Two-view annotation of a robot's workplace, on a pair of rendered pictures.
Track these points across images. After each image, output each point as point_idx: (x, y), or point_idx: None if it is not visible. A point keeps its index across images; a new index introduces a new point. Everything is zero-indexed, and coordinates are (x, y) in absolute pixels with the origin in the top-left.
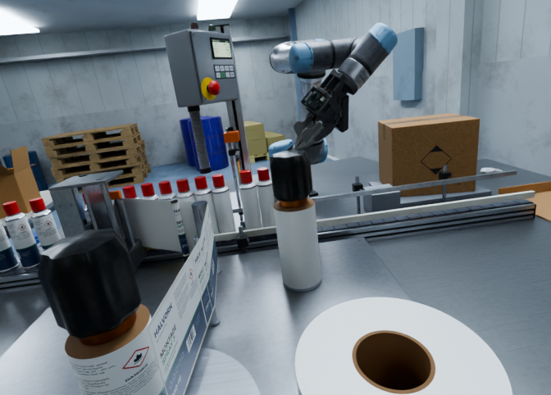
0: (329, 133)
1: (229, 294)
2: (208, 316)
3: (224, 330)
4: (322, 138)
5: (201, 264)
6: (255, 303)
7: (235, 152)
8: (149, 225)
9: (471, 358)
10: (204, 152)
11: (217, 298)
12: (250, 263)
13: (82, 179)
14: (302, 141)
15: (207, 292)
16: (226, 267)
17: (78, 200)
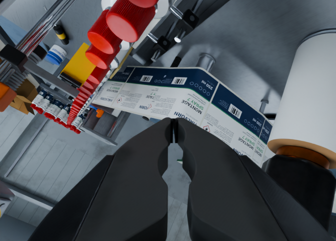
0: (323, 238)
1: (250, 80)
2: (269, 125)
3: (277, 105)
4: (273, 186)
5: (254, 155)
6: (284, 86)
7: (49, 83)
8: (127, 85)
9: None
10: (19, 79)
11: (244, 85)
12: (230, 38)
13: (95, 136)
14: (166, 134)
15: (262, 135)
16: (211, 51)
17: (95, 115)
